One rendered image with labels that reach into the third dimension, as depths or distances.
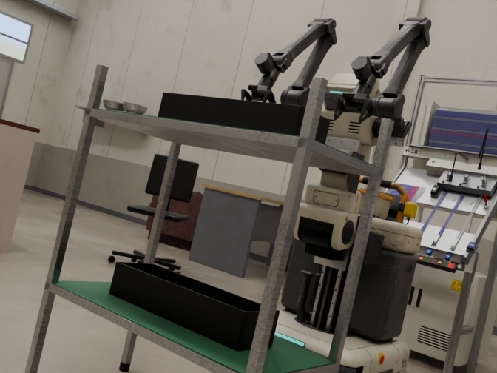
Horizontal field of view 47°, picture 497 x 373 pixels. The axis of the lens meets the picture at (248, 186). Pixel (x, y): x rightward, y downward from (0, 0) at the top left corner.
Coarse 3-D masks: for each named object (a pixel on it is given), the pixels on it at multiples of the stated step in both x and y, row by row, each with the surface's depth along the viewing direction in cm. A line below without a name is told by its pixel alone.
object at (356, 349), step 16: (288, 320) 253; (288, 336) 233; (304, 336) 231; (320, 336) 236; (352, 336) 251; (320, 352) 223; (352, 352) 221; (368, 352) 230; (384, 352) 241; (400, 352) 255; (352, 368) 217; (368, 368) 227; (384, 368) 241; (400, 368) 257
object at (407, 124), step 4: (400, 116) 226; (392, 120) 224; (396, 120) 224; (400, 120) 225; (396, 124) 225; (400, 124) 225; (404, 124) 228; (408, 124) 230; (396, 128) 226; (400, 128) 226; (404, 128) 227; (408, 128) 227; (392, 132) 227; (396, 132) 227; (400, 132) 226; (404, 132) 225; (392, 136) 228; (396, 136) 227; (400, 136) 226; (404, 136) 225
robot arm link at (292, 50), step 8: (312, 24) 251; (320, 24) 250; (328, 24) 250; (336, 24) 255; (304, 32) 246; (312, 32) 246; (320, 32) 251; (328, 32) 251; (296, 40) 241; (304, 40) 242; (312, 40) 247; (288, 48) 236; (296, 48) 238; (304, 48) 243; (272, 56) 233; (280, 56) 231; (288, 56) 233; (296, 56) 239; (280, 64) 230
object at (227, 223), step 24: (216, 192) 586; (240, 192) 565; (216, 216) 582; (240, 216) 563; (264, 216) 572; (216, 240) 577; (240, 240) 558; (264, 240) 578; (216, 264) 572; (240, 264) 554; (288, 264) 688
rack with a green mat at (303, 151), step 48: (96, 96) 192; (192, 144) 214; (240, 144) 168; (288, 144) 142; (384, 144) 172; (288, 192) 139; (288, 240) 139; (48, 288) 191; (96, 288) 197; (144, 336) 161; (192, 336) 163; (336, 336) 172
